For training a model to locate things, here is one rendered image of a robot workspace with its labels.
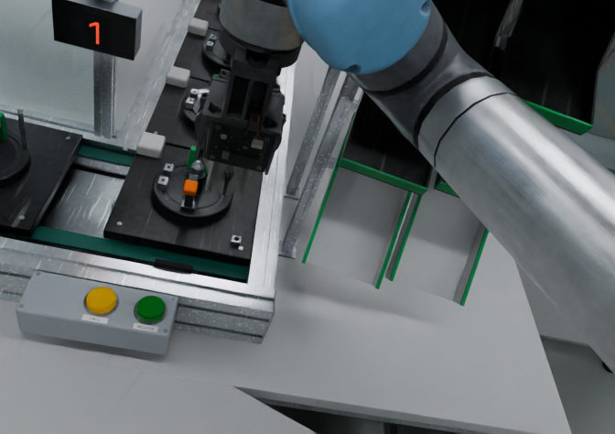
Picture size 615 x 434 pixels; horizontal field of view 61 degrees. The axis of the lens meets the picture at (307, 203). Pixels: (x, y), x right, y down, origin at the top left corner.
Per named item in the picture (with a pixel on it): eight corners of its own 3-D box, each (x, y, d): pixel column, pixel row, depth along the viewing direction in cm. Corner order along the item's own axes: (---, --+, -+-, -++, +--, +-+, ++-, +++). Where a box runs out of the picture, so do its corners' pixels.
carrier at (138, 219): (248, 266, 88) (264, 218, 79) (102, 238, 84) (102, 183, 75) (262, 173, 105) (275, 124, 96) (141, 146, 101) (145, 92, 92)
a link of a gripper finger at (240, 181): (218, 222, 57) (232, 160, 50) (225, 186, 61) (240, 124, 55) (245, 228, 57) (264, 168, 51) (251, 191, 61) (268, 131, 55)
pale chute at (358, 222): (373, 286, 88) (378, 289, 83) (300, 260, 87) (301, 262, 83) (426, 130, 89) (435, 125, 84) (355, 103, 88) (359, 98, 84)
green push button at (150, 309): (160, 328, 75) (161, 320, 74) (133, 322, 75) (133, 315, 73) (167, 305, 78) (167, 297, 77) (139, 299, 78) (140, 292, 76)
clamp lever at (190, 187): (193, 210, 87) (196, 192, 80) (181, 208, 87) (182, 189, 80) (198, 190, 88) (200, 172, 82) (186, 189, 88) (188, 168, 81)
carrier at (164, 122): (262, 172, 105) (275, 124, 97) (142, 145, 101) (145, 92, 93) (271, 105, 122) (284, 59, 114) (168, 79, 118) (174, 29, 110)
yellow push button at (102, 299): (111, 319, 74) (112, 311, 73) (82, 314, 74) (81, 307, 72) (119, 296, 77) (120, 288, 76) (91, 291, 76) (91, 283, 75)
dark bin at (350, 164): (421, 196, 75) (442, 177, 69) (337, 166, 75) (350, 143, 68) (457, 48, 86) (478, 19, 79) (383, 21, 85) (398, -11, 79)
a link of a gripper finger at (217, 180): (188, 216, 56) (200, 152, 50) (199, 179, 60) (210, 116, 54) (218, 222, 57) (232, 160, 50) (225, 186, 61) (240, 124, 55)
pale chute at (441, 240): (454, 301, 90) (463, 306, 86) (383, 276, 90) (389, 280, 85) (505, 150, 91) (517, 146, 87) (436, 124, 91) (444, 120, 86)
